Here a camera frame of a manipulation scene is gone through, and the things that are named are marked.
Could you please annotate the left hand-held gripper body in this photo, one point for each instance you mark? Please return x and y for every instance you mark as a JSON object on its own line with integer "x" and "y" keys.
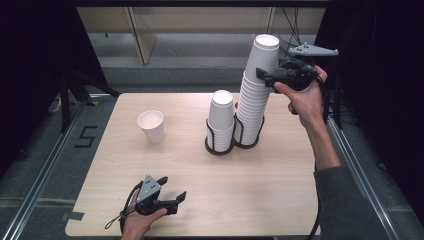
{"x": 148, "y": 191}

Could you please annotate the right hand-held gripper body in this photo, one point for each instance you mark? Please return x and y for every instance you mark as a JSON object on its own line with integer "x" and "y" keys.
{"x": 295, "y": 75}

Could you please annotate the tall stack of white cups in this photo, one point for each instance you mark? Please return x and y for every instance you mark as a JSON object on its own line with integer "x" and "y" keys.
{"x": 250, "y": 113}

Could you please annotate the person's right hand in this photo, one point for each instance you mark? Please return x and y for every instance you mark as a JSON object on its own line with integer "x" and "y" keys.
{"x": 308, "y": 103}

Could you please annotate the person's left hand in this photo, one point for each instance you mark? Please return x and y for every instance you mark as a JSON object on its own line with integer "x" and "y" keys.
{"x": 138, "y": 225}

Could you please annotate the short stack of white cups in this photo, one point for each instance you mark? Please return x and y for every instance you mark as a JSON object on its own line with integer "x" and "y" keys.
{"x": 220, "y": 113}

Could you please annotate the grey tape piece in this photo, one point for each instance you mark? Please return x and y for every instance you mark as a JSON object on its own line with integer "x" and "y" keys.
{"x": 72, "y": 216}

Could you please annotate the beige wooden shelf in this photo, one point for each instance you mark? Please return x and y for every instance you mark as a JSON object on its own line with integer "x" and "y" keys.
{"x": 200, "y": 20}

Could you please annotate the aluminium floor rail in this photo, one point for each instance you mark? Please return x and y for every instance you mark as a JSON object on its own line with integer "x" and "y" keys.
{"x": 37, "y": 186}
{"x": 350, "y": 156}

